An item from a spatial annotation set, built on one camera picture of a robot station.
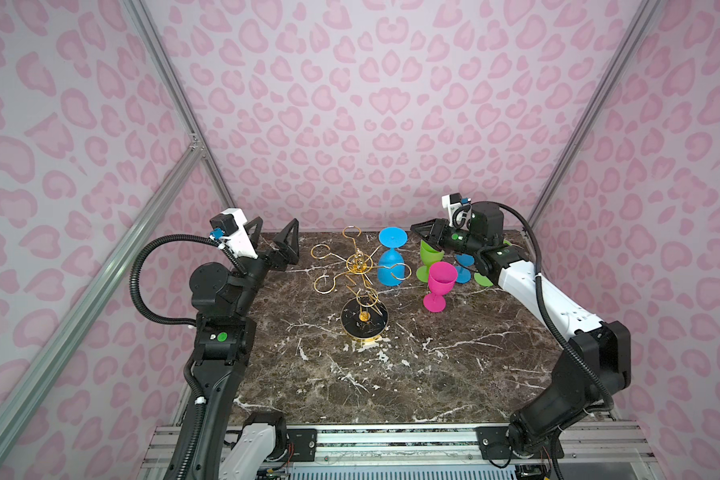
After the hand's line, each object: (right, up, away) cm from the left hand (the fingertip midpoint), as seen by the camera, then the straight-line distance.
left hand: (277, 216), depth 59 cm
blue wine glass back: (+24, -11, +26) cm, 37 cm away
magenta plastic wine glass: (+39, -15, +27) cm, 50 cm away
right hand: (+30, -1, +17) cm, 34 cm away
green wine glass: (+37, -8, +36) cm, 52 cm away
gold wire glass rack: (+16, -27, +34) cm, 46 cm away
